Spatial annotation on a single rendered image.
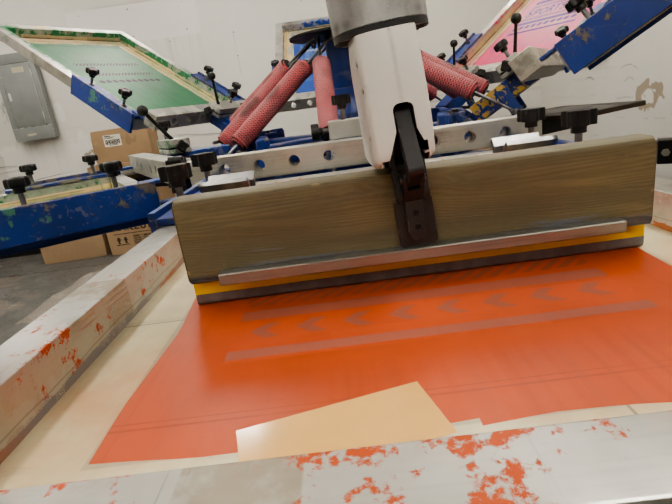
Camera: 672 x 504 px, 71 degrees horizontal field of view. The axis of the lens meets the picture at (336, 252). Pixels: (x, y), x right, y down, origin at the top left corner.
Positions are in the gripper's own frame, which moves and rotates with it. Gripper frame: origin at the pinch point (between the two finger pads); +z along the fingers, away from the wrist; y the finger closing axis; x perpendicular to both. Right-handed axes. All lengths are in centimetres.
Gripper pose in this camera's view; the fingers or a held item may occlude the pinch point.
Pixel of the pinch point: (411, 216)
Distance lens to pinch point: 42.5
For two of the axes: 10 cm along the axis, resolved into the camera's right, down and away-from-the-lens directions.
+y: 0.2, 2.9, -9.6
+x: 9.8, -2.1, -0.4
